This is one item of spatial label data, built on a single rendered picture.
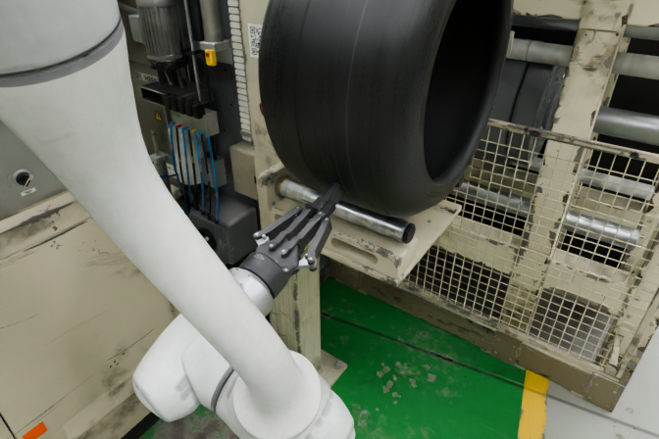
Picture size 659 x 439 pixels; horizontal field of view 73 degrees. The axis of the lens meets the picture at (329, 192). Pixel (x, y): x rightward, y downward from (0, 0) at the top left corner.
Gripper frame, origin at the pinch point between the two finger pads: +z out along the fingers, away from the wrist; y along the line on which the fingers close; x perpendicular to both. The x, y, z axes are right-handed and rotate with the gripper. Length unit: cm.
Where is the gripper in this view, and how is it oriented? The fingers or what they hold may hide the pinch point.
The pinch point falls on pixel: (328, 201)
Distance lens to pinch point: 79.9
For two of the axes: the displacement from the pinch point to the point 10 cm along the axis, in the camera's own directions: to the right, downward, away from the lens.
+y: -8.2, -2.9, 5.0
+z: 5.6, -6.2, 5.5
